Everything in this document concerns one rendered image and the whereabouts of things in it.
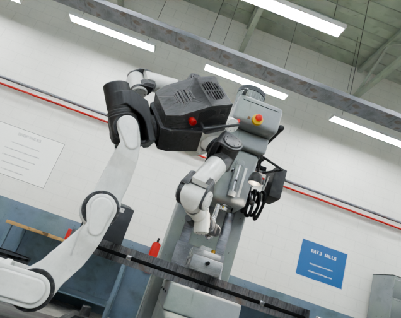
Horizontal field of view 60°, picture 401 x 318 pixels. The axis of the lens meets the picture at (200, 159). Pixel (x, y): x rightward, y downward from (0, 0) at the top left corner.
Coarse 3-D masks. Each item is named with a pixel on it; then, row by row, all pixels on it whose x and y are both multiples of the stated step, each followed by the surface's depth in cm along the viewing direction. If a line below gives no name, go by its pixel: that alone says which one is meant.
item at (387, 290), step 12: (384, 276) 591; (396, 276) 569; (372, 288) 609; (384, 288) 580; (396, 288) 562; (372, 300) 599; (384, 300) 570; (396, 300) 557; (372, 312) 588; (384, 312) 561; (396, 312) 551
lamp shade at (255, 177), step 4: (252, 172) 180; (256, 172) 179; (252, 176) 178; (256, 176) 177; (260, 176) 178; (248, 180) 178; (252, 180) 176; (256, 180) 176; (260, 180) 177; (252, 184) 183; (256, 184) 182; (260, 184) 178
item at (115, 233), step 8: (120, 208) 179; (128, 208) 180; (120, 216) 178; (128, 216) 179; (112, 224) 176; (120, 224) 177; (128, 224) 178; (112, 232) 175; (120, 232) 176; (112, 240) 174; (120, 240) 175
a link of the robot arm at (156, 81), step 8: (144, 72) 164; (152, 72) 166; (144, 80) 159; (152, 80) 161; (160, 80) 163; (168, 80) 166; (176, 80) 169; (136, 88) 158; (144, 88) 159; (152, 88) 161; (144, 96) 163
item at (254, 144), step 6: (234, 132) 195; (240, 132) 196; (246, 132) 196; (240, 138) 195; (246, 138) 195; (252, 138) 196; (258, 138) 196; (264, 138) 197; (246, 144) 194; (252, 144) 195; (258, 144) 195; (264, 144) 196; (246, 150) 197; (252, 150) 195; (258, 150) 194; (264, 150) 195; (258, 156) 200
